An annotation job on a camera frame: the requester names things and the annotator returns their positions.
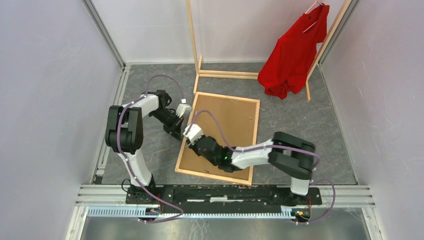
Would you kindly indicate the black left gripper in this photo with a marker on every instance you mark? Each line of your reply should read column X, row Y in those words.
column 175, row 129

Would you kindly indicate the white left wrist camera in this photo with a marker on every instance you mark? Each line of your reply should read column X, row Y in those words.
column 182, row 108

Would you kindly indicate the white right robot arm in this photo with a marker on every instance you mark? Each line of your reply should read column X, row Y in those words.
column 290, row 154

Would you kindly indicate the red t-shirt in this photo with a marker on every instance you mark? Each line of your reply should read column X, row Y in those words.
column 287, row 67

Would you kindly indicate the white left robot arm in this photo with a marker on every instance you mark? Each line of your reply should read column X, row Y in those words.
column 124, row 133

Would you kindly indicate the light wooden picture frame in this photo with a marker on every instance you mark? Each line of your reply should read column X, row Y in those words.
column 182, row 149

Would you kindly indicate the brown backing board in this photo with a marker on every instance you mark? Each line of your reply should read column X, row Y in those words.
column 232, row 122

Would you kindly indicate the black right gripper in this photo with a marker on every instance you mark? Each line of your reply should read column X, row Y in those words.
column 194, row 146

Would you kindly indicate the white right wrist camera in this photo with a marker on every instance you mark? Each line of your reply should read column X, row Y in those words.
column 193, row 132

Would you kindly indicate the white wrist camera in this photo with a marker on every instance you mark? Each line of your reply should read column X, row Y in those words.
column 193, row 132
column 182, row 108

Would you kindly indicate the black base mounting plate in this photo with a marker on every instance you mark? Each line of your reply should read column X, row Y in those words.
column 222, row 199

